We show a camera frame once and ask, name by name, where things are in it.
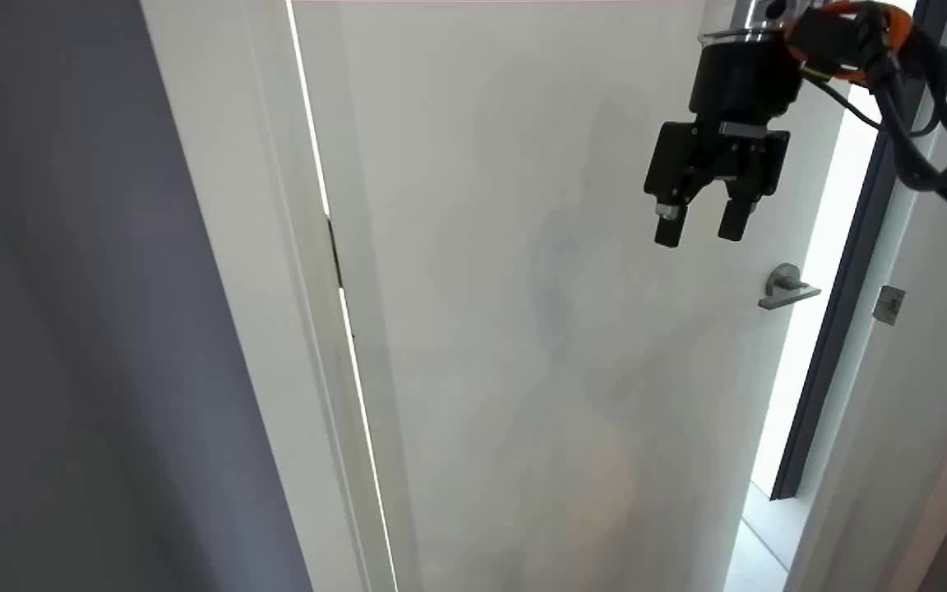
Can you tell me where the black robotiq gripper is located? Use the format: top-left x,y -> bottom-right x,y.
641,38 -> 805,252

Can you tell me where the silver lever door handle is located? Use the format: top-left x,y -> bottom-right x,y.
755,259 -> 825,314

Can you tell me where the white door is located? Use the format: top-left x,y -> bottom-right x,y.
290,0 -> 861,592

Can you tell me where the metal door hinge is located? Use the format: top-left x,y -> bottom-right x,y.
321,214 -> 344,294

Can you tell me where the dark grey vertical trim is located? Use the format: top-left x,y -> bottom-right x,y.
768,0 -> 947,503

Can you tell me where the metal strike plate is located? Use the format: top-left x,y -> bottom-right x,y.
871,283 -> 906,328

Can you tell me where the small orange cable strap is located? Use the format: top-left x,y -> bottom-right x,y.
782,0 -> 924,86

